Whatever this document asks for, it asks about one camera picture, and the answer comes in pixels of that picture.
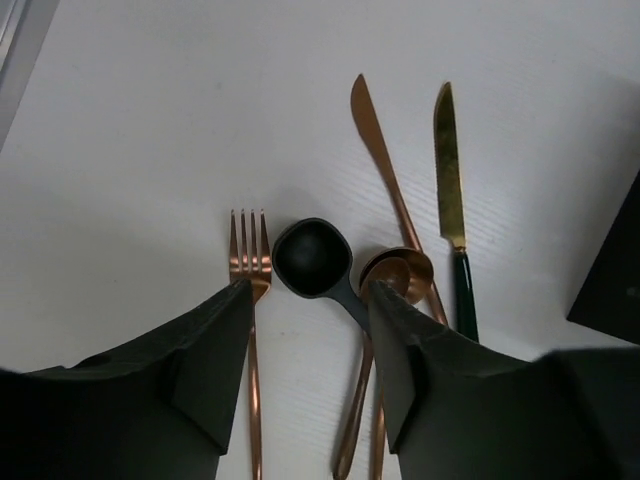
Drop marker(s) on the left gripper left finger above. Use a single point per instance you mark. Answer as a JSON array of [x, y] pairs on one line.
[[160, 406]]

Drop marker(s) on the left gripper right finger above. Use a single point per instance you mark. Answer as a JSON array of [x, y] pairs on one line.
[[456, 409]]

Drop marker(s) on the copper fork long handle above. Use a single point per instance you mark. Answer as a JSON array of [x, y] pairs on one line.
[[250, 259]]

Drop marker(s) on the black spoon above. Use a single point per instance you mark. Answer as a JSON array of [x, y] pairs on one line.
[[314, 260]]

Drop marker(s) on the black utensil container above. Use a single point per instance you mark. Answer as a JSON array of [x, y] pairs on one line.
[[608, 300]]

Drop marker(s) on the gold knife green handle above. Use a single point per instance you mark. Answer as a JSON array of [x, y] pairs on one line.
[[451, 211]]

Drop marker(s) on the aluminium rail left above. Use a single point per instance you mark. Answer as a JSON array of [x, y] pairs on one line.
[[24, 26]]

